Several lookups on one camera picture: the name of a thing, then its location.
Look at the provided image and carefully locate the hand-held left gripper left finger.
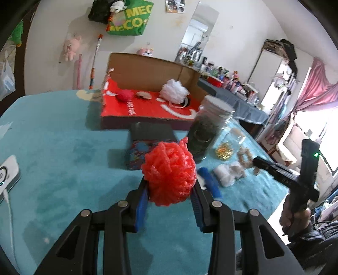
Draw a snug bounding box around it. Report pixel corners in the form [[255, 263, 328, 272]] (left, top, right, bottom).
[[34, 176, 150, 275]]

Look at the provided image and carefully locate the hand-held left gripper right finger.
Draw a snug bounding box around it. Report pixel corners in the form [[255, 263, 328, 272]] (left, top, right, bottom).
[[190, 182, 305, 275]]

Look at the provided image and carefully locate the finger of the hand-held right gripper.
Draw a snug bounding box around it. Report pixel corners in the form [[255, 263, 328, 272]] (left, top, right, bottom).
[[252, 156, 299, 183]]

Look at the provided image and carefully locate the beige bead string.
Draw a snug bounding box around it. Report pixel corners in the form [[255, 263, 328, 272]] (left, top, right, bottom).
[[236, 147, 260, 175]]

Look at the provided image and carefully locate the blue sponge cloth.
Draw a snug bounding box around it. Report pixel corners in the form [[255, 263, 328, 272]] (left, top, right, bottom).
[[198, 166, 222, 198]]

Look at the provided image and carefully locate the white plush lamb toy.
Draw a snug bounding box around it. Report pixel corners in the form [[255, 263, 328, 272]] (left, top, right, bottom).
[[213, 162, 246, 188]]

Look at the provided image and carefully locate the red mesh bath ball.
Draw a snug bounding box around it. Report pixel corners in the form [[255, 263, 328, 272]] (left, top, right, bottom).
[[141, 137, 197, 207]]

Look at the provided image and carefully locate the red cardboard box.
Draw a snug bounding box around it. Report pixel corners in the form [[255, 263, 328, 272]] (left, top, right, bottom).
[[100, 52, 212, 130]]

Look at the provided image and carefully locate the red plush pad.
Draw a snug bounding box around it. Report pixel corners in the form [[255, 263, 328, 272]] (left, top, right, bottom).
[[117, 89, 134, 102]]

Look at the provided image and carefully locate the white mesh bath loofah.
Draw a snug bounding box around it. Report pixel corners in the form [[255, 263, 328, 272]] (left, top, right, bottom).
[[159, 78, 190, 104]]

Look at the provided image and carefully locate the person's right forearm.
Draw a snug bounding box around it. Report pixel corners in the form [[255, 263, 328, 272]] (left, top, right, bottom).
[[288, 222, 338, 275]]

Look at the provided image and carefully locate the person's right hand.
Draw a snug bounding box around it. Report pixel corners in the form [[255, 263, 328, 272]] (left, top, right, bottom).
[[279, 196, 312, 238]]

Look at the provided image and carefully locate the beige armchair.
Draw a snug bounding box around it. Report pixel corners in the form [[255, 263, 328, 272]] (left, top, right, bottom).
[[275, 124, 309, 164]]

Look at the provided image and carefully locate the small glass bottle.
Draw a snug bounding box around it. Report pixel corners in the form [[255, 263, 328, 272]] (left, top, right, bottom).
[[215, 127, 247, 161]]

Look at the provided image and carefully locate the colourful patterned tin box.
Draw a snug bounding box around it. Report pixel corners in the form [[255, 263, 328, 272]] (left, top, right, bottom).
[[126, 122, 180, 171]]

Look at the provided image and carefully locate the glass jar with metal lid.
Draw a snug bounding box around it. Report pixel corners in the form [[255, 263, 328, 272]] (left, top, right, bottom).
[[187, 95, 236, 162]]

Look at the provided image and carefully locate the table with grey-blue cloth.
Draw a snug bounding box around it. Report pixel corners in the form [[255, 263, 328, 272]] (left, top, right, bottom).
[[198, 78, 270, 133]]

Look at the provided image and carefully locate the pink curtain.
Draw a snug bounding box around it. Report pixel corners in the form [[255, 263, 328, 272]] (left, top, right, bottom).
[[264, 58, 338, 149]]

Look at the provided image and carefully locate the white wardrobe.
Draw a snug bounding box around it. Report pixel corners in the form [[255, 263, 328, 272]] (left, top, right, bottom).
[[248, 46, 296, 106]]

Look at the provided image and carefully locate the group of cosmetic bottles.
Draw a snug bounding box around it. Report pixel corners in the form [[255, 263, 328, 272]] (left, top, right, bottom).
[[176, 49, 262, 103]]

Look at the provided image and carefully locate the patterned suitcase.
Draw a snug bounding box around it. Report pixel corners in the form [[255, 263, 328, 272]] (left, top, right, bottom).
[[264, 39, 297, 61]]

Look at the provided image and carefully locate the white power bank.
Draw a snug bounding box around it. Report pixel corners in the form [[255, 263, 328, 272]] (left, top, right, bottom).
[[0, 155, 21, 204]]

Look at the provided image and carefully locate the pink stick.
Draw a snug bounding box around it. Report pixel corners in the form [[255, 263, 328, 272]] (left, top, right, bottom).
[[76, 54, 83, 90]]

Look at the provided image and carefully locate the red and white broom stick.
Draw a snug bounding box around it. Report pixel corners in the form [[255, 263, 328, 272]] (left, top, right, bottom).
[[88, 34, 103, 90]]

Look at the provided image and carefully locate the pink plush toy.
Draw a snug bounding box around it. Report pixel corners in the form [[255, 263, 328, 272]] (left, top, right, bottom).
[[63, 34, 81, 62]]

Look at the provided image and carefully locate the clear plastic bag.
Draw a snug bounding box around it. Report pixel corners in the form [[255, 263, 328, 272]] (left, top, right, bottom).
[[0, 49, 16, 100]]

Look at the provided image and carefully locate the green tote bag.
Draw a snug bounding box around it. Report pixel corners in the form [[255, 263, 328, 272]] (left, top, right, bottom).
[[106, 0, 154, 36]]

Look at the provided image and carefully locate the black bag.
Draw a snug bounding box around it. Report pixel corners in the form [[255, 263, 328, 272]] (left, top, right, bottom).
[[88, 0, 111, 23]]

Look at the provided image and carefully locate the white bear plush charm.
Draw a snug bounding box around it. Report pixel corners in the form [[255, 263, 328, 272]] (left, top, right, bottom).
[[109, 0, 124, 13]]

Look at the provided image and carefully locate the green frog plush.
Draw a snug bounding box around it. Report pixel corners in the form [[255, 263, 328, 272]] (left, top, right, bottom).
[[11, 21, 25, 47]]

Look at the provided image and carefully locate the white charging cable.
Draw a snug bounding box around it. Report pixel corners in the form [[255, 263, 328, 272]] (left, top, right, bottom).
[[3, 190, 20, 275]]

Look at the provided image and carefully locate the wall mirror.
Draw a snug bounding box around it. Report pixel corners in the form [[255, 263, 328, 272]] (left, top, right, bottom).
[[176, 1, 219, 64]]

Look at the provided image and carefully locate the wall photo collage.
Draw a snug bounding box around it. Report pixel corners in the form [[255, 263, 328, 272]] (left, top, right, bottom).
[[165, 0, 186, 13]]

